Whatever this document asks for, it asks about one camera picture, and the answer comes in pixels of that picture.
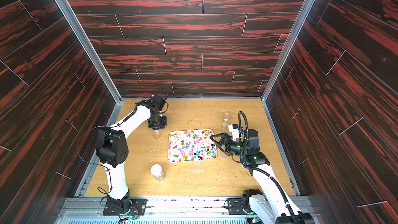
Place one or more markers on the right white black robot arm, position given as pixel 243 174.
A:
pixel 271 204

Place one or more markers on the jar with white lid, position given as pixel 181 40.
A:
pixel 157 171

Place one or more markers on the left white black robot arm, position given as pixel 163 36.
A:
pixel 112 148

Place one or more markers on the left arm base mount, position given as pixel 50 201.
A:
pixel 131 207

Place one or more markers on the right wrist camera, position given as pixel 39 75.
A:
pixel 234 129

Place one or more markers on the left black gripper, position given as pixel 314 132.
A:
pixel 164 125

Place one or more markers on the floral pattern tray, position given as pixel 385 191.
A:
pixel 191 145

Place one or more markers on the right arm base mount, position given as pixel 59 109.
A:
pixel 242 207

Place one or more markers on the clear plastic candy jar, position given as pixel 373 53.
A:
pixel 225 121

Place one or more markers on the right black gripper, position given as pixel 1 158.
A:
pixel 226 143

